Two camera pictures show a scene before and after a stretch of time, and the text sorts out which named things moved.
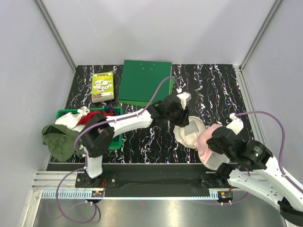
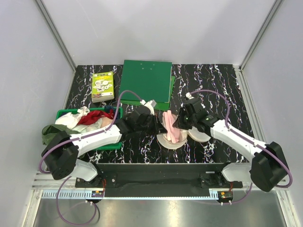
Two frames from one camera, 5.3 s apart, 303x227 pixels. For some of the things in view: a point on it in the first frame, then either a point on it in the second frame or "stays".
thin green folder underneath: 145,103 stays
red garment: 85,119 stays
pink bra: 201,145 -> 173,134
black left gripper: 183,120 -> 157,124
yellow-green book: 102,88 stays
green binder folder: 139,80 stays
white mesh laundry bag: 187,134 -> 192,133
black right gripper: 211,143 -> 179,124
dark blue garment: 116,112 stays
